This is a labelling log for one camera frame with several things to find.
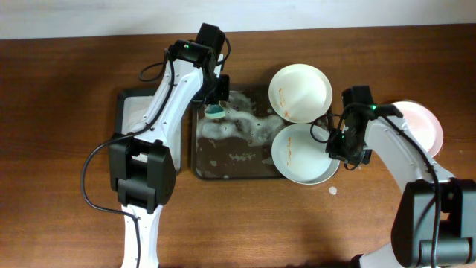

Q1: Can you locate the cream plastic plate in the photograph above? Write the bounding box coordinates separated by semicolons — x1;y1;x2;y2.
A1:
268;64;333;124

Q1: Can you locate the black soapy water tray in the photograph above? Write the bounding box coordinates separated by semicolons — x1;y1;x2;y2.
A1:
115;88;182;174

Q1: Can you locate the green yellow sponge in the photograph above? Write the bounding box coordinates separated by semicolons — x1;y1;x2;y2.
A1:
204;103;226;119

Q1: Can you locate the dark brown tray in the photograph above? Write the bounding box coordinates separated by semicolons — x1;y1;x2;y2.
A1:
191;84;291;181

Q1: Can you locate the pink plastic plate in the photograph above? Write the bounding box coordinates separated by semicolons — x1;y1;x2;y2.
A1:
393;100;444;157

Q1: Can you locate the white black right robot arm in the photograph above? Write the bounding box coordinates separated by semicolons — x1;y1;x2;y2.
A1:
326;103;475;267

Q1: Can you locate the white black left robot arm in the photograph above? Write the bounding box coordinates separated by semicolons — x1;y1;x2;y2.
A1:
108;39;231;267

